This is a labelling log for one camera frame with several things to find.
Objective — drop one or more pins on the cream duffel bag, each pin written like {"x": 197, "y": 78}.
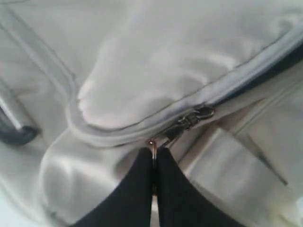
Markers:
{"x": 84, "y": 84}

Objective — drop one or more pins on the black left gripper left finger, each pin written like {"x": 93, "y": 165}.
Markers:
{"x": 129, "y": 205}

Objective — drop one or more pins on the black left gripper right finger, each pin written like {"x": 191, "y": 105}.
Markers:
{"x": 179, "y": 203}

